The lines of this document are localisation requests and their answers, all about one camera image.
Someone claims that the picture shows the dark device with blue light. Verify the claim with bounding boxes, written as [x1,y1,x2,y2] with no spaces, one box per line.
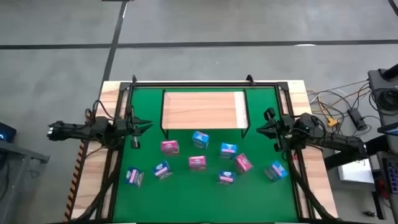
[0,122,17,143]

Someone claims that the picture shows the black control keypad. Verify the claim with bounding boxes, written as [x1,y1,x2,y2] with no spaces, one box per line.
[381,151,398,195]

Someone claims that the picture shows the white board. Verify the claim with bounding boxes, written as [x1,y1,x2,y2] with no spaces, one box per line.
[337,157,376,184]

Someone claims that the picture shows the black aluminium table frame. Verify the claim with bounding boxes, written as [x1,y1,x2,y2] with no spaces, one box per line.
[67,80,340,224]

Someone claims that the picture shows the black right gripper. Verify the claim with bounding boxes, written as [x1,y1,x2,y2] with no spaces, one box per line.
[256,107,298,152]

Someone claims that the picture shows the wooden shelf with black frame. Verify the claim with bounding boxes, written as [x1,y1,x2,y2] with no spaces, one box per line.
[160,88,251,140]

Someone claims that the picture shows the black metal beam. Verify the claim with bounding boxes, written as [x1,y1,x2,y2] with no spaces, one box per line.
[323,134,398,171]

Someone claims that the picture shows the grey metal desk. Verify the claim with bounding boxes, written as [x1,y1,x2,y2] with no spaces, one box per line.
[0,139,50,224]

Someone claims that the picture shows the black power adapter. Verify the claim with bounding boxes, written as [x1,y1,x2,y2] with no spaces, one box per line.
[347,108,368,131]

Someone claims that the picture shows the coiled black cable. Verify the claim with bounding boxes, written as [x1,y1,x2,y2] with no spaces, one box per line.
[369,88,398,113]

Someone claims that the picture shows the yellow cable with plug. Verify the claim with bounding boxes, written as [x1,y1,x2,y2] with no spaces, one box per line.
[310,88,371,128]

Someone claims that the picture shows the navy Frosted Flakes cereal box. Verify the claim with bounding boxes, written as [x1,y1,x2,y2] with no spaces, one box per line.
[152,160,174,181]
[218,170,237,185]
[124,167,145,188]

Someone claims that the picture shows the blue Rice Krispies cereal box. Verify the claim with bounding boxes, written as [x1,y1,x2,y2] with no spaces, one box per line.
[264,160,289,182]
[192,130,210,149]
[220,142,238,160]

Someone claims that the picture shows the green table mat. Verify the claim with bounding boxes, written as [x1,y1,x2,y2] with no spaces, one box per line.
[112,86,299,223]

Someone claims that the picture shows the grey equipment cart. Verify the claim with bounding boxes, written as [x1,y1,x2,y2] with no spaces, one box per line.
[367,63,398,128]

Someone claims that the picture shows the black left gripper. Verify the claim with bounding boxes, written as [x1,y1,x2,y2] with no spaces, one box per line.
[115,105,154,150]

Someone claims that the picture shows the black orange hazard tape strip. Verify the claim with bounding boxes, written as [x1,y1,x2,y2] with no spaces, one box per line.
[63,139,86,222]

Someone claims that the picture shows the tablet with blue screen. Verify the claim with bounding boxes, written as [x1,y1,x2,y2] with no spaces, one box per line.
[377,122,398,137]

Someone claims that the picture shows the magenta Raisin Bran cereal box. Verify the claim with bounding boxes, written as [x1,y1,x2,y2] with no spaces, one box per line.
[160,139,180,156]
[188,155,207,171]
[234,152,254,175]

